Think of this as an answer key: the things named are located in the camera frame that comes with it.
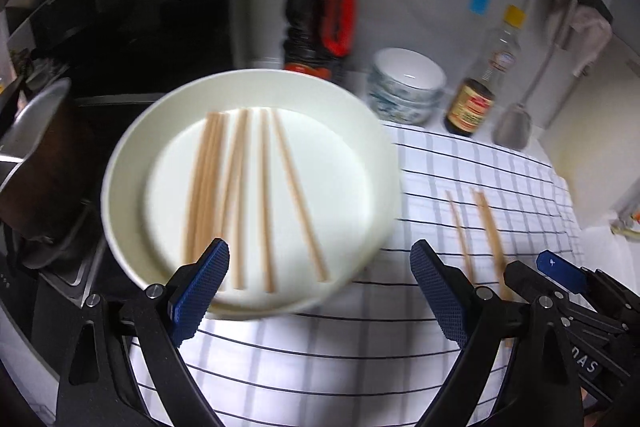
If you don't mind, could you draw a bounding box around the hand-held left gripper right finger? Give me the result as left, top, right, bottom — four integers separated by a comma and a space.
409, 239, 586, 427

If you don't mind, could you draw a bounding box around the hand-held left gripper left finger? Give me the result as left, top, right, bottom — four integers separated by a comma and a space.
56, 238, 231, 427

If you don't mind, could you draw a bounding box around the single wooden chopstick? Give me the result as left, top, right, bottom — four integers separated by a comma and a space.
479, 192, 514, 348
445, 190, 476, 285
470, 188, 508, 303

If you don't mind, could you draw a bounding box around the white checked cloth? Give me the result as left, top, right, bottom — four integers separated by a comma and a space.
127, 122, 586, 427

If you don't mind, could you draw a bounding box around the clear glass soy sauce bottle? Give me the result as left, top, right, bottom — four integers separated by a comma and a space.
444, 4, 528, 138

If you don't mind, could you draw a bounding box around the brown cooking pot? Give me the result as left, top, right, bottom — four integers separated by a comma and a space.
0, 79, 101, 269

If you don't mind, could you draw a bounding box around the floral ceramic bowl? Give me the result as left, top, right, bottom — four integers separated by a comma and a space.
371, 48, 447, 100
369, 94, 443, 125
369, 82, 446, 112

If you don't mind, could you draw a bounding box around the bunch of wooden chopsticks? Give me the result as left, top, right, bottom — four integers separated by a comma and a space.
184, 108, 332, 294

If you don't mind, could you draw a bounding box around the metal spatula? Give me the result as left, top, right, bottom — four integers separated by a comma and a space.
492, 0, 545, 151

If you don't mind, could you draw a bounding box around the beige hanging rag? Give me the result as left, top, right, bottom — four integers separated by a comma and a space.
570, 4, 613, 78

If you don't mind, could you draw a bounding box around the large dark soy sauce bottle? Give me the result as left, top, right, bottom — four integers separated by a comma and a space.
281, 0, 360, 85

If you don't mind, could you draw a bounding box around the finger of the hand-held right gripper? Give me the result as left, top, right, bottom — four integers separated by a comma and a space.
502, 262, 640, 333
536, 251, 640, 308

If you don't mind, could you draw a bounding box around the large white bowl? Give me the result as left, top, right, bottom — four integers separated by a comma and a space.
100, 69, 403, 322

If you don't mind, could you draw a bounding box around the black cooktop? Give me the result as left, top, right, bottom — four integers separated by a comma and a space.
0, 0, 236, 308

